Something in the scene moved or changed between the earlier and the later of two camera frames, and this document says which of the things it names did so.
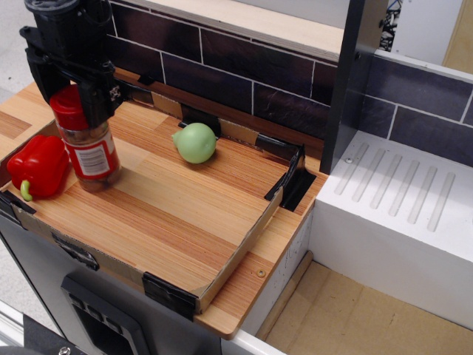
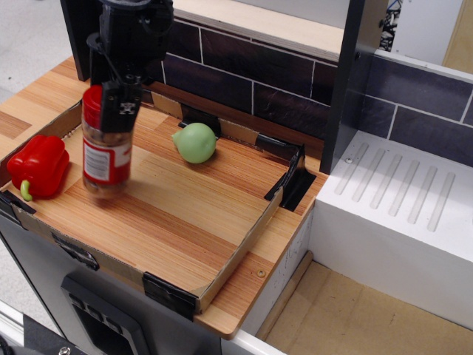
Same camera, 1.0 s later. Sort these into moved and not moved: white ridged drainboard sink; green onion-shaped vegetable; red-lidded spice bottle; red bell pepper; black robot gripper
Moved: black robot gripper; red-lidded spice bottle
Not moved: green onion-shaped vegetable; white ridged drainboard sink; red bell pepper
